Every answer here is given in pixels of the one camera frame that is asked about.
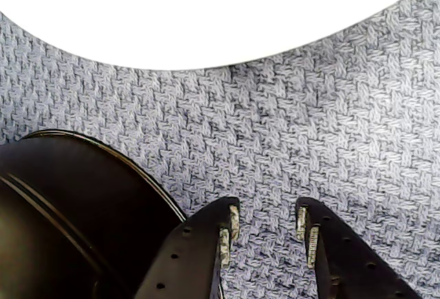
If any black round metal recipient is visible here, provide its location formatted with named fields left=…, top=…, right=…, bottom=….
left=0, top=129, right=188, bottom=299

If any blue woven cloth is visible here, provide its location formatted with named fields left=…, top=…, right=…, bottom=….
left=0, top=0, right=440, bottom=299

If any white round plate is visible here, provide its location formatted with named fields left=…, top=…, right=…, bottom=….
left=0, top=0, right=440, bottom=71

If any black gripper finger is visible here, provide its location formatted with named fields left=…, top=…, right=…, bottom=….
left=135, top=196, right=241, bottom=299
left=295, top=197, right=424, bottom=299

